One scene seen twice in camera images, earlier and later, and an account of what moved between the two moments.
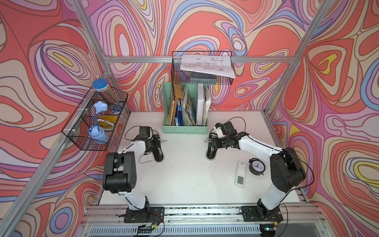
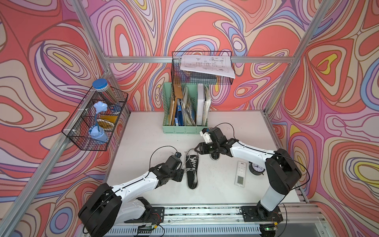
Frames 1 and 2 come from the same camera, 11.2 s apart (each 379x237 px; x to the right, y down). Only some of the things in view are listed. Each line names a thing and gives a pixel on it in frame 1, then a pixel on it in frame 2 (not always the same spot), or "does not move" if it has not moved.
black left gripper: x=156 y=143 → x=180 y=174
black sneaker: x=157 y=151 → x=192 y=168
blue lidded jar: x=100 y=85 does not move
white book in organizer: x=200 y=100 does not move
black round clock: x=256 y=166 does not move
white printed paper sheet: x=220 y=65 does not move
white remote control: x=240 y=174 does not move
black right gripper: x=218 y=146 → x=202 y=148
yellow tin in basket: x=107 y=122 does not move
